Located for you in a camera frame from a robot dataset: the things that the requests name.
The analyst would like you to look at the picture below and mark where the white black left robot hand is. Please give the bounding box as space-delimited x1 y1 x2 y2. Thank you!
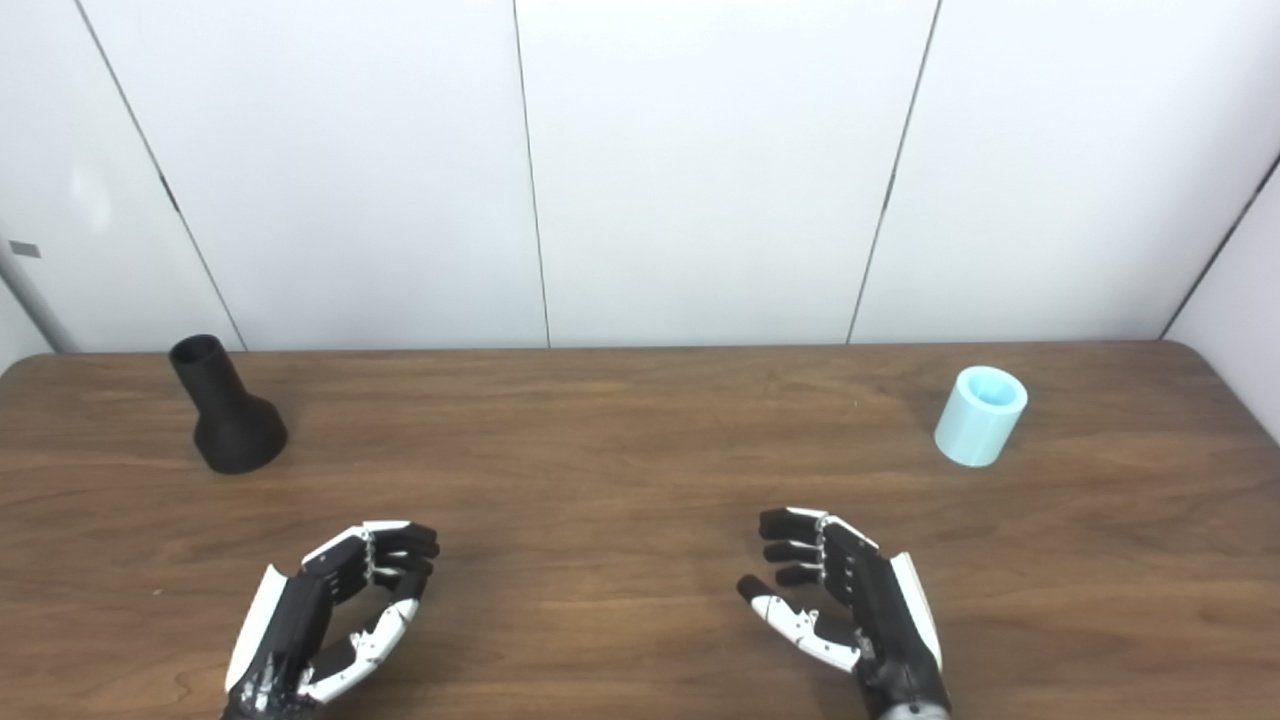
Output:
222 520 441 720

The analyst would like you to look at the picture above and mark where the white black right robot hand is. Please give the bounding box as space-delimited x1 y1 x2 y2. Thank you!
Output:
737 506 953 720

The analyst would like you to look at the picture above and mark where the black funnel-shaped nozzle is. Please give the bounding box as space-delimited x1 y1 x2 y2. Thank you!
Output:
169 334 289 475

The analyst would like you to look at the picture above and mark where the light blue cylinder cup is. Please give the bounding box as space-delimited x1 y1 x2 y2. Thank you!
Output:
934 365 1029 468

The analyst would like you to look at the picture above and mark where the gray wall corner post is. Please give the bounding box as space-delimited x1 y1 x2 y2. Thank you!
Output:
0 240 81 353

